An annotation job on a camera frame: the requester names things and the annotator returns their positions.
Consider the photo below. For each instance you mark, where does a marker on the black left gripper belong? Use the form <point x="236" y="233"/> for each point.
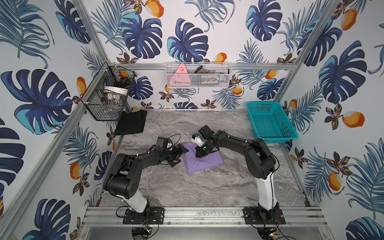
<point x="175" y="154"/>

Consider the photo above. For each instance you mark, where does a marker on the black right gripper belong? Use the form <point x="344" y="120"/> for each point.
<point x="200" y="153"/>

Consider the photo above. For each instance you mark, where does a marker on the purple t-shirt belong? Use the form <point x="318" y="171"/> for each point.
<point x="194" y="164"/>

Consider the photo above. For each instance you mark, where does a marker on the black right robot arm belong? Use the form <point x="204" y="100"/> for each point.
<point x="260" y="161"/>

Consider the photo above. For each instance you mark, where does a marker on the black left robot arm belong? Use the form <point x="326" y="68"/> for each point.
<point x="122" y="180"/>

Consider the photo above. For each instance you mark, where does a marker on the folded black t-shirt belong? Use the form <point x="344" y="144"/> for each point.
<point x="131" y="123"/>

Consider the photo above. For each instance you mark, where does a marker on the teal plastic basket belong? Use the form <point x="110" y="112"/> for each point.
<point x="270" y="122"/>

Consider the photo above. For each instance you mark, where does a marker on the pink triangular item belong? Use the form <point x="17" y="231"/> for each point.
<point x="179" y="77"/>

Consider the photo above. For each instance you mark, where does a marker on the white bowl in basket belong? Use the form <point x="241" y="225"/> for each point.
<point x="120" y="91"/>

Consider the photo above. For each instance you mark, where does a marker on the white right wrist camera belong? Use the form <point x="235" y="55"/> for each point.
<point x="197" y="139"/>

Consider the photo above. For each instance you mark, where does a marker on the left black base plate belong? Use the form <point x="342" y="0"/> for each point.
<point x="144" y="215"/>

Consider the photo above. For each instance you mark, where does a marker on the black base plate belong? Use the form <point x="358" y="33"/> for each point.
<point x="260" y="216"/>
<point x="144" y="215"/>

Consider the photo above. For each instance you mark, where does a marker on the white wire wall basket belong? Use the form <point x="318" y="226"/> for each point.
<point x="207" y="77"/>

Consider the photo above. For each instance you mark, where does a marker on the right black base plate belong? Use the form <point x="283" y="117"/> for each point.
<point x="260" y="216"/>

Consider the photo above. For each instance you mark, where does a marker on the aluminium frame bar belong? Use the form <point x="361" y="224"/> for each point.
<point x="233" y="66"/>

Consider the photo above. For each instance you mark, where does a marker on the black wire basket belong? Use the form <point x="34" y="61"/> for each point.
<point x="105" y="105"/>

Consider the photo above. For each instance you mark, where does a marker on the aluminium front rail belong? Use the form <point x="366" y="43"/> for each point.
<point x="205" y="217"/>

